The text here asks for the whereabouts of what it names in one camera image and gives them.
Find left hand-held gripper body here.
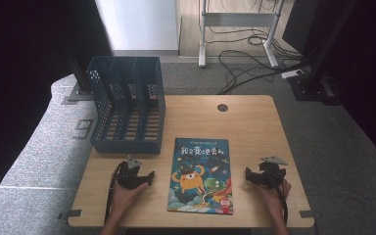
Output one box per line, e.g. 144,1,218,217
116,155,145,191

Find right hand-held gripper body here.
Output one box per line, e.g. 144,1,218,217
258,156,289,189

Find blue plastic file rack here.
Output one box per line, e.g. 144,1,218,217
86,56,166,155

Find blue cartoon picture book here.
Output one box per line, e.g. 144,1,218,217
166,137,235,215

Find person's right hand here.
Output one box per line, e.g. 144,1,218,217
258,179,293,210

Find person's left hand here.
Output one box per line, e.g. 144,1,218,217
111,180,150,213

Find black metal stand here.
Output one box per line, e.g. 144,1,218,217
288,0,360,103

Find white power strip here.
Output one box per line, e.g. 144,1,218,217
280,69,305,80

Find black stand with grey base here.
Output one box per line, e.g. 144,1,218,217
61,50,95,106

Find black curtain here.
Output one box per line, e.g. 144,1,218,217
282,0,376,172

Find white panel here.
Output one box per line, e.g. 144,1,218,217
94,0,181,52

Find dark grey chair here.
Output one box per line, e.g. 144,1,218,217
0,0,113,216

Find left hand-held gripper cable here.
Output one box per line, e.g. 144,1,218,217
103,161,125,223

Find hand-held gripper cable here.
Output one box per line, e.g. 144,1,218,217
103,161,125,223
267,169,290,226

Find right hand-held gripper cable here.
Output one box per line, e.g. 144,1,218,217
267,169,290,226

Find black floor cable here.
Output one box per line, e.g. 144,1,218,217
216,48,306,96
205,0,297,48

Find white metal desk frame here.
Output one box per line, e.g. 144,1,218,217
198,0,287,69

